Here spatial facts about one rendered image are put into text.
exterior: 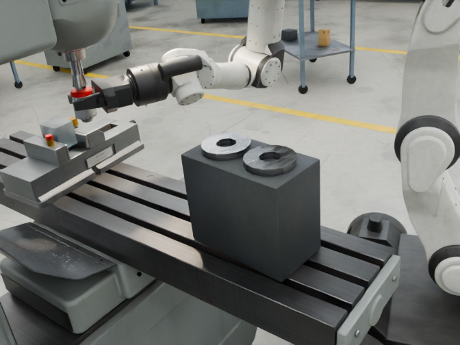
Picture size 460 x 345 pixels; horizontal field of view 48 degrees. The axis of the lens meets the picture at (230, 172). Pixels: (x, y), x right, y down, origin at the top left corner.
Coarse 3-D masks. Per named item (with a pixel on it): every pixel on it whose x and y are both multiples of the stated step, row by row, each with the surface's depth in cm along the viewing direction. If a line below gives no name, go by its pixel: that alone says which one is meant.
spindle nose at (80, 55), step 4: (72, 52) 105; (76, 52) 105; (80, 52) 106; (84, 52) 107; (64, 56) 105; (68, 56) 105; (72, 56) 105; (76, 56) 105; (80, 56) 106; (84, 56) 107; (64, 60) 106; (68, 60) 106; (72, 60) 105; (76, 60) 106
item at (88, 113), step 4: (72, 100) 110; (76, 112) 111; (80, 112) 111; (84, 112) 111; (88, 112) 111; (92, 112) 112; (96, 112) 113; (76, 116) 112; (80, 116) 111; (84, 116) 111; (88, 116) 111; (92, 116) 112
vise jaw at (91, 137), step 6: (78, 126) 129; (78, 132) 126; (84, 132) 125; (90, 132) 125; (96, 132) 127; (102, 132) 128; (78, 138) 126; (84, 138) 124; (90, 138) 126; (96, 138) 127; (102, 138) 129; (78, 144) 127; (84, 144) 125; (90, 144) 126; (96, 144) 127
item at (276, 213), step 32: (192, 160) 90; (224, 160) 88; (256, 160) 84; (288, 160) 83; (192, 192) 94; (224, 192) 88; (256, 192) 82; (288, 192) 81; (192, 224) 99; (224, 224) 92; (256, 224) 85; (288, 224) 84; (256, 256) 89; (288, 256) 86
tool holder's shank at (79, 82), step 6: (72, 66) 107; (78, 66) 107; (72, 72) 108; (78, 72) 108; (72, 78) 109; (78, 78) 108; (84, 78) 109; (78, 84) 109; (84, 84) 109; (78, 90) 110
